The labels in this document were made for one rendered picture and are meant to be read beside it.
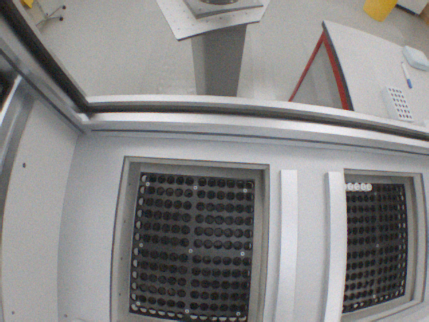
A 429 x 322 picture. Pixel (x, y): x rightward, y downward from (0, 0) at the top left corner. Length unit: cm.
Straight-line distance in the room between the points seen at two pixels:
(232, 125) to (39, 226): 28
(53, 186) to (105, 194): 8
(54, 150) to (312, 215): 36
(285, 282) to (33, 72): 36
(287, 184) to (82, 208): 28
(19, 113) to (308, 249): 39
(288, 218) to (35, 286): 34
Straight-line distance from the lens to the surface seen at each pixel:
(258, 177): 40
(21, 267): 31
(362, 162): 37
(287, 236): 28
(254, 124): 26
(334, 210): 31
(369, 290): 47
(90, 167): 34
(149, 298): 38
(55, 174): 33
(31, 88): 28
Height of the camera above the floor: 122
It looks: 72 degrees down
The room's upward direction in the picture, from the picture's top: 1 degrees clockwise
